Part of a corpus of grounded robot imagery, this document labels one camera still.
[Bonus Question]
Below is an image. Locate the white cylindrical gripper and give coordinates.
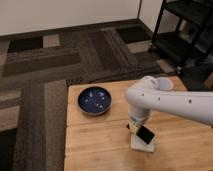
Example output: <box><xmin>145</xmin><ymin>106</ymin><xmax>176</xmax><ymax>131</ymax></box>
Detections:
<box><xmin>128</xmin><ymin>106</ymin><xmax>150</xmax><ymax>134</ymax></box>

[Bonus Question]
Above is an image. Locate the black eraser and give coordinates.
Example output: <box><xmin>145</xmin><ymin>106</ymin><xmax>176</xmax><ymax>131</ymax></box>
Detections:
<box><xmin>136</xmin><ymin>126</ymin><xmax>155</xmax><ymax>144</ymax></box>

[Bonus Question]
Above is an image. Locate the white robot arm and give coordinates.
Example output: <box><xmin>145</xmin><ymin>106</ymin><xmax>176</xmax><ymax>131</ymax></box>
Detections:
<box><xmin>125</xmin><ymin>76</ymin><xmax>213</xmax><ymax>127</ymax></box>

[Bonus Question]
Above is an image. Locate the white sponge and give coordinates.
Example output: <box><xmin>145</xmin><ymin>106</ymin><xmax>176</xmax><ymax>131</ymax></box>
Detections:
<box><xmin>130</xmin><ymin>134</ymin><xmax>155</xmax><ymax>153</ymax></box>

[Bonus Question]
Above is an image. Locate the dark blue bowl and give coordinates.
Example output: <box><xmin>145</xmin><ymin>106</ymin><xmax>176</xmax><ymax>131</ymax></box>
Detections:
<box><xmin>77</xmin><ymin>86</ymin><xmax>112</xmax><ymax>116</ymax></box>

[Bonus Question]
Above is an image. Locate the white cup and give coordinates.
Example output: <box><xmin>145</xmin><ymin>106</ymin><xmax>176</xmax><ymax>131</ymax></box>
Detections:
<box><xmin>157</xmin><ymin>77</ymin><xmax>174</xmax><ymax>91</ymax></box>

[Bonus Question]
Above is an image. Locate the black metal shelf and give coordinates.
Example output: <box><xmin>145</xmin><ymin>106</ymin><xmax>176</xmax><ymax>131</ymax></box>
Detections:
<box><xmin>152</xmin><ymin>0</ymin><xmax>213</xmax><ymax>67</ymax></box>

